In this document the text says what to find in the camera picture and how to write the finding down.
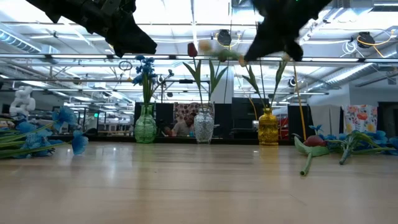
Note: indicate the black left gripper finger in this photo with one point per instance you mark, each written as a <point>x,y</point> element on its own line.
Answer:
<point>130,40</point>

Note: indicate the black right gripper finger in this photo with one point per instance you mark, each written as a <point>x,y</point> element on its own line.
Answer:
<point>295,51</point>
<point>264,46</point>

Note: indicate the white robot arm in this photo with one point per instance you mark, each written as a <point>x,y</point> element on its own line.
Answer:
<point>22,102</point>

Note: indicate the yellow glass vase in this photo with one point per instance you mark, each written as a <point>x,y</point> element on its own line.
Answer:
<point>268,129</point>

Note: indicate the green glass vase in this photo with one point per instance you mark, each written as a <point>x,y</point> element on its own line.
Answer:
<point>145,127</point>

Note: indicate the clear textured glass vase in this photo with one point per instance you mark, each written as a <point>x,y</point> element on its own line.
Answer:
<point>204,129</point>

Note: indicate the black partition panel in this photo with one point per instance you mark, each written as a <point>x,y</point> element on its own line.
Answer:
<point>163,109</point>
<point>293,118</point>
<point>245,112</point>

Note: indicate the red equipment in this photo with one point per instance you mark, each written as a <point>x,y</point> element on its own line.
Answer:
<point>282,124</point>

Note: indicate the dark dotted patterned cloth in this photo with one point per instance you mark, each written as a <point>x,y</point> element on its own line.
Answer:
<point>183,109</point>

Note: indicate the colourful floral cloth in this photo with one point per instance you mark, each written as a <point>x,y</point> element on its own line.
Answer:
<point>360,116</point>

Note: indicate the person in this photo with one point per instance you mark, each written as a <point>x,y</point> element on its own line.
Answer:
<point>185,127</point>

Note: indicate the overhead frame light bar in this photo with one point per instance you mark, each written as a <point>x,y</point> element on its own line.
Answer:
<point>77,57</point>

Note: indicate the black metal stand frame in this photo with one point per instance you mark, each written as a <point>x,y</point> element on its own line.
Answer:
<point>186,81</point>

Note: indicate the black aluminium table frame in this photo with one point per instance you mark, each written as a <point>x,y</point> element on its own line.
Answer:
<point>236,140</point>

